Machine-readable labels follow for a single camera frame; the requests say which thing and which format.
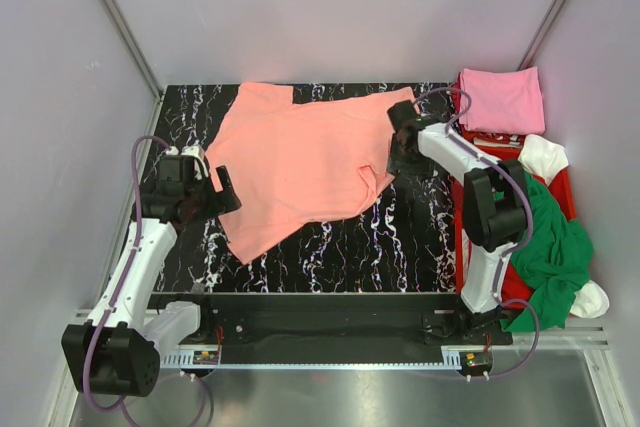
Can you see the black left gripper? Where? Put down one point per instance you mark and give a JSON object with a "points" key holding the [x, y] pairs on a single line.
{"points": [[221, 202]]}

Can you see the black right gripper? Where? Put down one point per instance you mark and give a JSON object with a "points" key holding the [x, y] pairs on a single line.
{"points": [[424, 166]]}

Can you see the salmon pink t shirt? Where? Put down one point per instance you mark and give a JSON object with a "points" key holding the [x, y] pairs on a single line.
{"points": [[291, 164]]}

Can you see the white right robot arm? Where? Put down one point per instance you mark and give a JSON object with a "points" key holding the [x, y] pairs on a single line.
{"points": [[496, 212]]}

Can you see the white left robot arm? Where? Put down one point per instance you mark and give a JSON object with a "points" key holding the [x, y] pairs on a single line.
{"points": [[117, 350]]}

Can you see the black marble pattern mat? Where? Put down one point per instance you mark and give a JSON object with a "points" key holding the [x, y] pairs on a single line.
{"points": [[404, 243]]}

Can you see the folded pink t shirt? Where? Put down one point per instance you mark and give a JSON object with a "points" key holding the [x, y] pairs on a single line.
{"points": [[503, 103]]}

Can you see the red t shirt in bin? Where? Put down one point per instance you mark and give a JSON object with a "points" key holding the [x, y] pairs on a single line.
{"points": [[520, 282]]}

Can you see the green t shirt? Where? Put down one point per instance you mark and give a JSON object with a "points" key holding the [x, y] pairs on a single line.
{"points": [[554, 264]]}

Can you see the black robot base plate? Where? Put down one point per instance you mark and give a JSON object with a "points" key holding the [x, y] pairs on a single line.
{"points": [[362, 322]]}

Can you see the white slotted cable duct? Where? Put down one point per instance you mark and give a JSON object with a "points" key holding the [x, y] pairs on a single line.
{"points": [[236, 358]]}

